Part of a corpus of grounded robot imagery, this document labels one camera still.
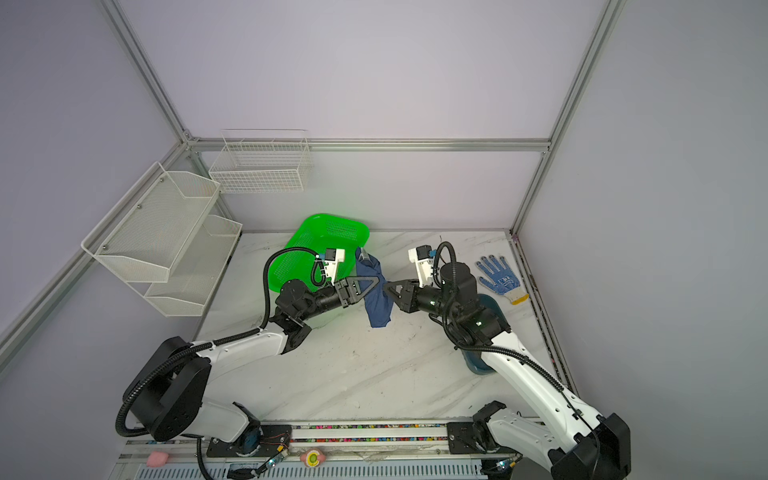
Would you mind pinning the blue white work glove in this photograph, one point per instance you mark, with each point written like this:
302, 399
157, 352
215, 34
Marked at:
498, 276

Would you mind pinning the aluminium front rail frame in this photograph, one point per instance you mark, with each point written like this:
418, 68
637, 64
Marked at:
428, 449

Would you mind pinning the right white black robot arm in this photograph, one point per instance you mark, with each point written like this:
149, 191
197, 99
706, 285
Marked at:
573, 440

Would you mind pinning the white mesh two-tier shelf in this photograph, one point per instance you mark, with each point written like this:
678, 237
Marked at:
166, 242

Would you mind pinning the dark teal plastic tray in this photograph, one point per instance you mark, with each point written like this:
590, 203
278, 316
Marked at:
493, 321

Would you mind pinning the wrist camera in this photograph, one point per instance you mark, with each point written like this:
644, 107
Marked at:
422, 257
331, 260

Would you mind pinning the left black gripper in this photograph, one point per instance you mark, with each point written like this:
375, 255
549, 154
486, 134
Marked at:
349, 295

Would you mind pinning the pink toy figure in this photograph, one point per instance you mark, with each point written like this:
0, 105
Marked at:
157, 459

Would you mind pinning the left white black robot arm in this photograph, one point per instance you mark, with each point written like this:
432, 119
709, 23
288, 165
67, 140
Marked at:
167, 398

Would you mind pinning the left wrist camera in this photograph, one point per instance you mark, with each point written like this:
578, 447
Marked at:
331, 260

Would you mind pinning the green plastic perforated basket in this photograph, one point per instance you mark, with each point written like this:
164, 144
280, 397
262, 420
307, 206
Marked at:
318, 232

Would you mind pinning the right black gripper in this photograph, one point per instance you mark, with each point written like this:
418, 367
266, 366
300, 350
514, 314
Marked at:
406, 296

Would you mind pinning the pink green round toy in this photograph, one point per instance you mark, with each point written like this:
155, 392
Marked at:
313, 458

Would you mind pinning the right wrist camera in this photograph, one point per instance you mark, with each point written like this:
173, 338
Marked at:
422, 257

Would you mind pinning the white wire wall basket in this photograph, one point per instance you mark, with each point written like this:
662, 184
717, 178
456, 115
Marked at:
263, 161

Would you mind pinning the dark blue paper napkin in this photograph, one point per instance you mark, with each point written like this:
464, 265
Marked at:
378, 305

